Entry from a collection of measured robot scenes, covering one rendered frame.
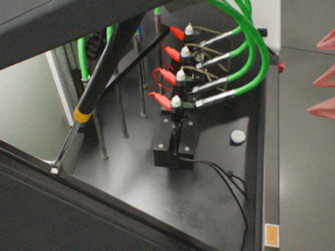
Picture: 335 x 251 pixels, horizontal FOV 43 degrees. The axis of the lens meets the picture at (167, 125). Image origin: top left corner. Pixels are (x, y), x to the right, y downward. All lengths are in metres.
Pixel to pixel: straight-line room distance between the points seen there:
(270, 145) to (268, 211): 0.18
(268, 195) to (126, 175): 0.39
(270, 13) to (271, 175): 0.57
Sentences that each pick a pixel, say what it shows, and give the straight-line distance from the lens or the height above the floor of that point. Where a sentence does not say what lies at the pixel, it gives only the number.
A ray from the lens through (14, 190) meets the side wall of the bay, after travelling 0.67.
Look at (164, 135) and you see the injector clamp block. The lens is 1.06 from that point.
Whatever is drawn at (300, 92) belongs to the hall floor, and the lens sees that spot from 2.54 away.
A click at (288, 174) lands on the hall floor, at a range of 2.20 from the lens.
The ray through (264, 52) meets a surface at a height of 1.29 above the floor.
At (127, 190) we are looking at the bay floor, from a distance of 1.16.
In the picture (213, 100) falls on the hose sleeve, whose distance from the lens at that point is 0.93.
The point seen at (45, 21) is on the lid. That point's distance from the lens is 0.34.
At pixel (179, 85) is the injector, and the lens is 1.02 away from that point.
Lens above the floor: 1.85
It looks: 54 degrees down
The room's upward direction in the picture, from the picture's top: 2 degrees counter-clockwise
